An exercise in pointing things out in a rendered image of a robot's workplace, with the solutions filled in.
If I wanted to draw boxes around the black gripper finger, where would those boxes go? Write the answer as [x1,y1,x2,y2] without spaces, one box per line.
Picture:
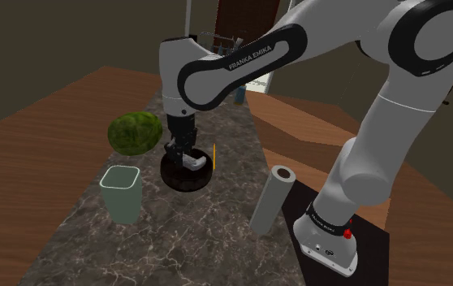
[179,136,195,165]
[164,138,181,164]

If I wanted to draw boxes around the white curved object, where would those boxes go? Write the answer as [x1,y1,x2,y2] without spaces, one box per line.
[181,154,209,171]

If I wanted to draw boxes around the black round bowl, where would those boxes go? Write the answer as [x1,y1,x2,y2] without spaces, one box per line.
[159,148,215,193]

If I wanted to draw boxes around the green cabbage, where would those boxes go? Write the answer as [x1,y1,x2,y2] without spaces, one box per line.
[106,110,164,157]

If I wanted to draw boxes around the blue bottle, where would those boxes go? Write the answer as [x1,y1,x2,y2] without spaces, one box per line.
[233,83,248,106]

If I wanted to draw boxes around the pale green square cup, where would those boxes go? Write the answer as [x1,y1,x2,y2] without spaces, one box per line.
[99,165,144,226]

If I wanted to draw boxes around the grey paper towel roll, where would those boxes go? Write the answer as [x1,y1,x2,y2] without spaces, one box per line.
[248,164,297,236]

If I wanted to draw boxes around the brown door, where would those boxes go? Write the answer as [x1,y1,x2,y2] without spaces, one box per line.
[214,0,282,48]

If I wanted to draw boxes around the dark robot stand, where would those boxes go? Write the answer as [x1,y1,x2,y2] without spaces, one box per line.
[281,179,390,286]

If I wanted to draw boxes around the wire dish rack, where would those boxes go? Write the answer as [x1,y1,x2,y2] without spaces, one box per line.
[197,32,245,57]

